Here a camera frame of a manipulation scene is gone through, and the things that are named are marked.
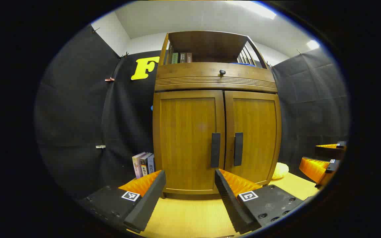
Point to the wooden shoe cabinet door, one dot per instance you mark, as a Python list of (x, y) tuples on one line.
[(256, 132), (184, 138)]

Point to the purple book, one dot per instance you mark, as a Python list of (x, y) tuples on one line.
[(137, 165)]

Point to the wooden cabinet drawer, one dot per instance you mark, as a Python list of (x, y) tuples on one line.
[(190, 74)]

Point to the blue grey book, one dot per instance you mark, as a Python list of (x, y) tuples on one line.
[(151, 163)]

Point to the black backdrop cloth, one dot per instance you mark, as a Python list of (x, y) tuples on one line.
[(78, 115)]

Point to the pale yellow plush toy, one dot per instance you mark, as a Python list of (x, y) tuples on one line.
[(280, 171)]

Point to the reddish brown book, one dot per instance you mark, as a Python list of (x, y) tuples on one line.
[(189, 57)]

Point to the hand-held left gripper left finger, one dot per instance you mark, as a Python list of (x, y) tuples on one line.
[(147, 205)]

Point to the dark striped book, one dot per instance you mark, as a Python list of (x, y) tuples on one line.
[(145, 165)]

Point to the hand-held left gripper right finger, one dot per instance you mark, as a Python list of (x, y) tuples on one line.
[(232, 205)]

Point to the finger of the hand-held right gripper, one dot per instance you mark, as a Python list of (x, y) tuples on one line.
[(313, 167), (329, 152)]

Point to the small ceiling light panel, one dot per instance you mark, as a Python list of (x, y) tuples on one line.
[(313, 44)]

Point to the red clip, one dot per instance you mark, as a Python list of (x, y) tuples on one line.
[(109, 79)]

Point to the wooden double-door shoe cabinet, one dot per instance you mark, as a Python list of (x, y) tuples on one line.
[(207, 43)]

